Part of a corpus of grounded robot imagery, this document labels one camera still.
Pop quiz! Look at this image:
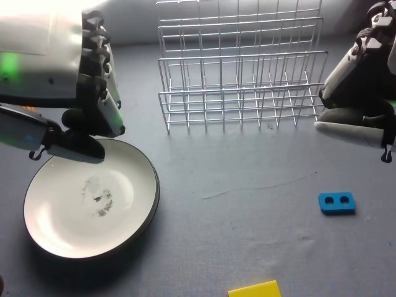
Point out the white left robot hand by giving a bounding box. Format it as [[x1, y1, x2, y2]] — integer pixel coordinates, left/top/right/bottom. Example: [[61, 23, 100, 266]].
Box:
[[0, 0, 126, 163]]

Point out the blue block with two holes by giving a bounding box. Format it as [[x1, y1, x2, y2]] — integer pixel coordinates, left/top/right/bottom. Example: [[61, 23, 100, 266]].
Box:
[[317, 191, 356, 216]]

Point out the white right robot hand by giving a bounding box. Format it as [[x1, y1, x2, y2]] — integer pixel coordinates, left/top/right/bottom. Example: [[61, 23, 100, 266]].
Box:
[[314, 0, 396, 163]]

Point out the silver wire dish rack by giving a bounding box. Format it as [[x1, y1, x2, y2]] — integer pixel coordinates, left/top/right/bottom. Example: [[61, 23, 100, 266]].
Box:
[[156, 0, 329, 134]]

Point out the yellow flat block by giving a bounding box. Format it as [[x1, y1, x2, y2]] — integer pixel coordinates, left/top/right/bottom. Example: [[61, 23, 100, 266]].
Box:
[[228, 280, 282, 297]]

